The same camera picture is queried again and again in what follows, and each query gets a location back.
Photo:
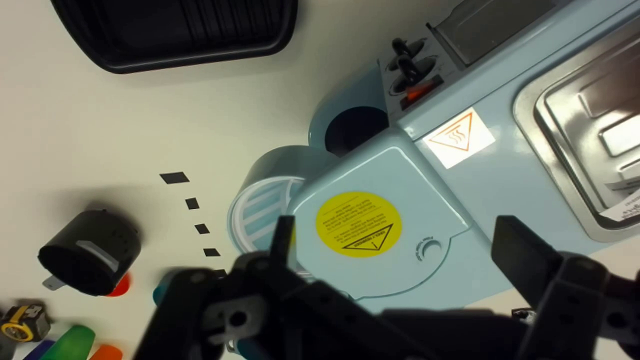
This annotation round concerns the purple marker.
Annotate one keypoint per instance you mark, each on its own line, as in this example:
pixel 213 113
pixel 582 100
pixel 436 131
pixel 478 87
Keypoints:
pixel 39 351

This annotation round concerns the yellow black tape measure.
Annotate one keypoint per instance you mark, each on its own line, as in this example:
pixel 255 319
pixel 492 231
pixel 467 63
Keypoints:
pixel 22 324

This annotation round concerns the red round object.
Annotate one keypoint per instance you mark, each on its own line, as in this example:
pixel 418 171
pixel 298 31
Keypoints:
pixel 122 286

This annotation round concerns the teal marker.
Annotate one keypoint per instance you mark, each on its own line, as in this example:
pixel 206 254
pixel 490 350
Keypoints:
pixel 161 290

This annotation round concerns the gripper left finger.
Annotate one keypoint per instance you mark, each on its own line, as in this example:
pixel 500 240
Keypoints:
pixel 260 300

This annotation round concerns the black cylindrical filter basket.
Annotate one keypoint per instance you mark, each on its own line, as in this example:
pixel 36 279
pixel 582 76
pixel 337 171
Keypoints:
pixel 90 252

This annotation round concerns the light blue breakfast station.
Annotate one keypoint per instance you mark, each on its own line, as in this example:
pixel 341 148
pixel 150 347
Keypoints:
pixel 500 180

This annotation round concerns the black tape piece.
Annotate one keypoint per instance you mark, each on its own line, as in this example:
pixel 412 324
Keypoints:
pixel 202 229
pixel 212 252
pixel 174 177
pixel 192 203

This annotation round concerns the coffeemaker chamber lid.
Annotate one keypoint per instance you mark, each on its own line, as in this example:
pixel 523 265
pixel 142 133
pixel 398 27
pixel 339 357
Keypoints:
pixel 415 200

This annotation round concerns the steel griddle pan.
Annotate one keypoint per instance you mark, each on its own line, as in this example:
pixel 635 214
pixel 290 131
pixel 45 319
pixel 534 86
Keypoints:
pixel 590 130

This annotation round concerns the green marker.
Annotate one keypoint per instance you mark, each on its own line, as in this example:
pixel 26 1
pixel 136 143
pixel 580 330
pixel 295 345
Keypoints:
pixel 70 345

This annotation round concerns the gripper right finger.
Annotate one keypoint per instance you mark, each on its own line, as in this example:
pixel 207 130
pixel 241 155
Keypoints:
pixel 565 285

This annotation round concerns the glass oven door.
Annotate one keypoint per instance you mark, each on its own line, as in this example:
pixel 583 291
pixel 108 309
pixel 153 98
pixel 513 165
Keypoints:
pixel 492 25

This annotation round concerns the black station knob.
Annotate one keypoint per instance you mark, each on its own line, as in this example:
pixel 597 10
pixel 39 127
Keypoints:
pixel 412 70
pixel 407 48

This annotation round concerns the black plastic tray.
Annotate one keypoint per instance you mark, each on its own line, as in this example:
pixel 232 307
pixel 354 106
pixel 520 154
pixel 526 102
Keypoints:
pixel 175 30

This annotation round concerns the orange marker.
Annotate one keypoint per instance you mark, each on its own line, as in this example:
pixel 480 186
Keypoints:
pixel 106 353

